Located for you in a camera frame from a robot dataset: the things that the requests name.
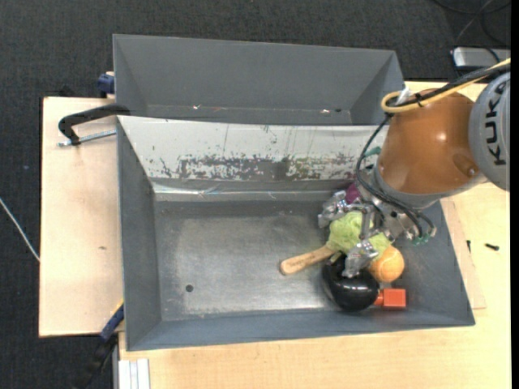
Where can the yellow-green fuzzy cloth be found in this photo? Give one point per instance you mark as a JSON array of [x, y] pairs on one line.
[[344, 229]]

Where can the purple round object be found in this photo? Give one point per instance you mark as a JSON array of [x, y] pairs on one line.
[[353, 193]]

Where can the orange ball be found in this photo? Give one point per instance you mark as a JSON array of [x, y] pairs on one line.
[[390, 266]]

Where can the black round object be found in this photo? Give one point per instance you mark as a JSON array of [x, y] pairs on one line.
[[352, 292]]

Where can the orange block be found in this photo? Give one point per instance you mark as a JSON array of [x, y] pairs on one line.
[[394, 298]]

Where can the grey metal bin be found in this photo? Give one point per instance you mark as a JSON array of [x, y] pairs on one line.
[[227, 257]]

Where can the small black screw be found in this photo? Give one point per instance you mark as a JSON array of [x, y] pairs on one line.
[[492, 246]]

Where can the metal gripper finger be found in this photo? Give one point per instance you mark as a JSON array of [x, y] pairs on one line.
[[335, 209], [359, 255]]

